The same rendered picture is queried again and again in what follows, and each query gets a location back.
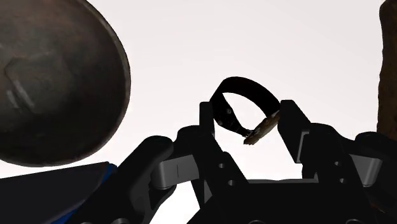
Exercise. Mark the black wristwatch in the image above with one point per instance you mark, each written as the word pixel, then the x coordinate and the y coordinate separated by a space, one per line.
pixel 248 90

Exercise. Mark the dark brown round bowl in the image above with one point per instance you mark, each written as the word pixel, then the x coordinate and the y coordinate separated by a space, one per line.
pixel 59 80

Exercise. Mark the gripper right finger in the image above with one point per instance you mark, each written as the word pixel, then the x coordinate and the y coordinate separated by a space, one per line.
pixel 319 145

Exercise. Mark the brown rough upright object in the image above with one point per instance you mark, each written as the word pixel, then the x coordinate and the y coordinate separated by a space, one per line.
pixel 387 68

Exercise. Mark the dark blue flat object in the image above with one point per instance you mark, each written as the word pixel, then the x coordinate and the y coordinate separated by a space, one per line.
pixel 46 192

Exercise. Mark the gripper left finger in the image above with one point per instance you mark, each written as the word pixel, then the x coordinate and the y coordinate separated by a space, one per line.
pixel 198 145

